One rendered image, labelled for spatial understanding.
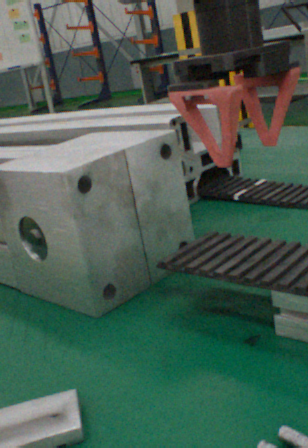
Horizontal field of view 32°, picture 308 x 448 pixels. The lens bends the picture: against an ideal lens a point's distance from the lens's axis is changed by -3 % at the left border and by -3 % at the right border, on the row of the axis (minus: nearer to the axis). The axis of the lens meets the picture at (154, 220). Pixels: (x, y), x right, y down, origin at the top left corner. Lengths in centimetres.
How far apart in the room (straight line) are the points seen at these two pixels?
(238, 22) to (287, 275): 27
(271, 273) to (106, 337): 10
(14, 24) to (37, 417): 594
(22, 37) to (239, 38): 565
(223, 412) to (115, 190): 16
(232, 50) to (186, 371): 29
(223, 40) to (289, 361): 30
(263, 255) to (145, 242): 9
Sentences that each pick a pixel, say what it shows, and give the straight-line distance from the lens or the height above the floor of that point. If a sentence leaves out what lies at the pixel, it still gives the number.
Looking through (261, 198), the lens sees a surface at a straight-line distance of 50.
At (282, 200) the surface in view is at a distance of 49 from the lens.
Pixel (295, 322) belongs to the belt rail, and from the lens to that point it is 29.
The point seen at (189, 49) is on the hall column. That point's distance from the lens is 380.
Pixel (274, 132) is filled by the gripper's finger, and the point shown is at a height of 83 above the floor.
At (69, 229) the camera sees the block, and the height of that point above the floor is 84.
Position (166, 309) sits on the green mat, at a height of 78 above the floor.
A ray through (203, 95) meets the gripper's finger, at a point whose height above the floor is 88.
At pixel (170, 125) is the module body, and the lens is 51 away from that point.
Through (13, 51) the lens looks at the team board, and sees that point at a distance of 618.
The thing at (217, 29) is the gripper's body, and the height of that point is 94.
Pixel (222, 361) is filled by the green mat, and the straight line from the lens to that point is 28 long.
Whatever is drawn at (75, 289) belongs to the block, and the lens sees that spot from 35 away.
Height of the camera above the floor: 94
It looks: 18 degrees down
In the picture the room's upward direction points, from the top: 11 degrees counter-clockwise
